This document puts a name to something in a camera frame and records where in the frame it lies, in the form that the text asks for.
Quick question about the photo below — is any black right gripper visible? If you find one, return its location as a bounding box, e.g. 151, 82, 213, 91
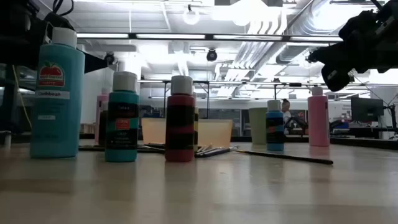
307, 11, 398, 93

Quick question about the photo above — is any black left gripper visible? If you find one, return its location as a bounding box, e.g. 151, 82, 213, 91
39, 11, 109, 74

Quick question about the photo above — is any turquoise paint bottle black label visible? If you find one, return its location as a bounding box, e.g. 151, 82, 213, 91
104, 71, 140, 163

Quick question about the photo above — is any pink paint bottle white cap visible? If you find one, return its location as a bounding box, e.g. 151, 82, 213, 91
94, 88, 110, 146
307, 86, 330, 147

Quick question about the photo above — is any large teal paint bottle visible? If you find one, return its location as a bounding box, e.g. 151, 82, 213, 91
29, 27, 86, 159

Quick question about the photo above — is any red paint bottle black label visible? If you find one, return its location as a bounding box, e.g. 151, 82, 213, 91
164, 75, 196, 162

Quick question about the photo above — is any long black paintbrush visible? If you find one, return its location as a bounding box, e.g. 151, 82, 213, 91
235, 149, 334, 166

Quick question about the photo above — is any person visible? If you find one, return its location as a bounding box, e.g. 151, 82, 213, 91
280, 98, 299, 135

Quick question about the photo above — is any stack of wooden boards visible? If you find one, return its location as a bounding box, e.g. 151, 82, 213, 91
80, 123, 96, 135

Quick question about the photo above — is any black computer monitor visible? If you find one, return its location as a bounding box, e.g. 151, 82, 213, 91
350, 96, 385, 123

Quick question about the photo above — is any long ceiling light bar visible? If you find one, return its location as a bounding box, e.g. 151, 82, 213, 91
76, 32, 345, 44

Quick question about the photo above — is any green plastic cup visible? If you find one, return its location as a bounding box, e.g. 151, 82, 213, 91
248, 107, 269, 146

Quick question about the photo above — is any round white ceiling lamp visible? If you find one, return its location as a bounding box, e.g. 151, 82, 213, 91
182, 7, 201, 26

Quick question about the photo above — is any yellow cable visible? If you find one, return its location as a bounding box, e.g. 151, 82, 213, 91
11, 64, 33, 129

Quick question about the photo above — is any small white post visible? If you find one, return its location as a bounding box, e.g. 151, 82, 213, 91
0, 130, 12, 149

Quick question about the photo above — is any black metal rack frame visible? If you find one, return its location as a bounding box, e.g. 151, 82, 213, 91
138, 79, 321, 119

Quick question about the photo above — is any grey handled paintbrush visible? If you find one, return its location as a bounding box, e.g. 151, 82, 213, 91
195, 147, 223, 156

